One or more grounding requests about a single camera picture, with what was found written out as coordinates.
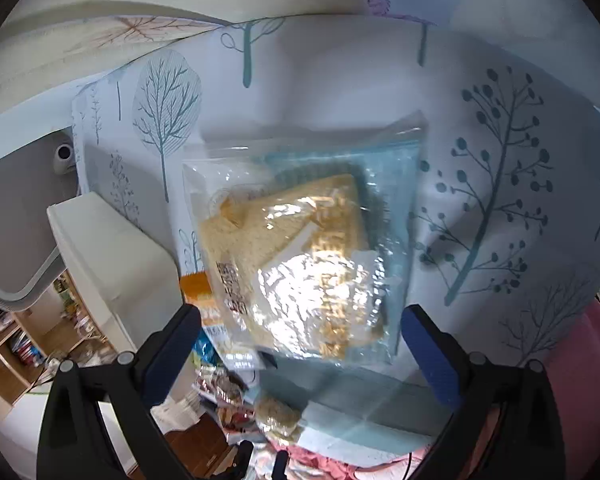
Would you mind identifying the white plastic storage bin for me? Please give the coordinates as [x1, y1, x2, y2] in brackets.
[47, 192, 182, 352]

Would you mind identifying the floral white bed sheet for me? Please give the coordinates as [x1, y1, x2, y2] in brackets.
[367, 0, 600, 108]

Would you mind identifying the clear bag of yellow cakes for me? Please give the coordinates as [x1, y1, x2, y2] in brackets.
[183, 112, 428, 365]

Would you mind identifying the orange snack packet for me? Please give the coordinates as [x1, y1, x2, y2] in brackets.
[180, 272, 222, 327]

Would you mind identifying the pale puffed snack bag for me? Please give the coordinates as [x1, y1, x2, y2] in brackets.
[254, 394, 302, 445]

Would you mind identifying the pink quilted blanket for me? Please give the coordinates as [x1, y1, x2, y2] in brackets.
[286, 299, 600, 479]

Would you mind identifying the tree patterned table cloth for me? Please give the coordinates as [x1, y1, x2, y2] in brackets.
[72, 16, 600, 365]

